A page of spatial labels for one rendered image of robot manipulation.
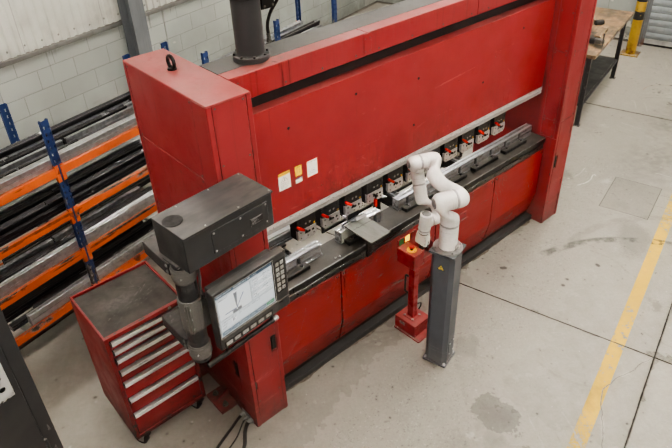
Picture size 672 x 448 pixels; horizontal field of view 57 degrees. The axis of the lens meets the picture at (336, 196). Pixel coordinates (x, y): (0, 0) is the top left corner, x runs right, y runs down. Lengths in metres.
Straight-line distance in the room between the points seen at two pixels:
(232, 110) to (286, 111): 0.55
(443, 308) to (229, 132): 2.01
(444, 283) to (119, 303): 2.02
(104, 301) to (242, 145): 1.43
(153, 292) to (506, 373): 2.47
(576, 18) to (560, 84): 0.56
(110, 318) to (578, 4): 3.97
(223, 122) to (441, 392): 2.49
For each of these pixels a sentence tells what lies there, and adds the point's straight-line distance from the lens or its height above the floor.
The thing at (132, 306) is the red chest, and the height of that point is 0.98.
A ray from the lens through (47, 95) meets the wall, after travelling 7.55.
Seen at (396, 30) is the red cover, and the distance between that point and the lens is 3.88.
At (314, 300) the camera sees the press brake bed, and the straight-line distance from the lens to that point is 4.16.
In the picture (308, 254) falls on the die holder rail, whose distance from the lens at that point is 4.09.
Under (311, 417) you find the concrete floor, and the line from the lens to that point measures 4.38.
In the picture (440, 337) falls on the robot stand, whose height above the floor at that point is 0.28.
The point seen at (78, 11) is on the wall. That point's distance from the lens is 7.63.
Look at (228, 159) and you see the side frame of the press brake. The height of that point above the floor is 2.00.
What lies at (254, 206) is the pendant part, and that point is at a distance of 2.85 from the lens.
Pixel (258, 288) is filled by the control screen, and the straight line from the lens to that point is 3.07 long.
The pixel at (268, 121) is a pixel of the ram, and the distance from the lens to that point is 3.41.
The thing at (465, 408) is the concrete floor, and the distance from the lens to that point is 4.46.
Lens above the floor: 3.49
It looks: 33 degrees down
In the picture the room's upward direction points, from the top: 2 degrees counter-clockwise
